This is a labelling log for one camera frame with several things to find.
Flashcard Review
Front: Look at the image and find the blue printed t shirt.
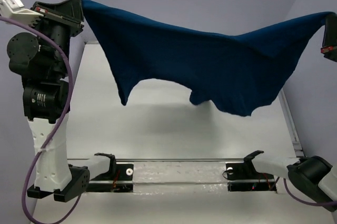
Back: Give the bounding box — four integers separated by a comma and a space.
78, 0, 336, 117

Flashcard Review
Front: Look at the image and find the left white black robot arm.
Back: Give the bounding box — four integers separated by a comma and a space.
1, 0, 90, 202

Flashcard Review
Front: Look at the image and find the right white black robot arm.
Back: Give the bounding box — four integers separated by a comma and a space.
241, 12, 336, 212

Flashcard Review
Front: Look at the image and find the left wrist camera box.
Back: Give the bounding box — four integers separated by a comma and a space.
1, 0, 44, 26

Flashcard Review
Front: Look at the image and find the metal rail strip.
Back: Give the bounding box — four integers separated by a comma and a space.
67, 157, 247, 161

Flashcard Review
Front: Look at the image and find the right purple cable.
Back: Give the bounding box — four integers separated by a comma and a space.
283, 178, 337, 206

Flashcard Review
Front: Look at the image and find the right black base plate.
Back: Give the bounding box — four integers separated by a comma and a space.
222, 162, 278, 192

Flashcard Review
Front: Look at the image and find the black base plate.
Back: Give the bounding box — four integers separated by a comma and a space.
222, 162, 278, 192
86, 162, 134, 193

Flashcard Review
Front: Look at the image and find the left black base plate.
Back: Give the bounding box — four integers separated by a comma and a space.
86, 162, 134, 193

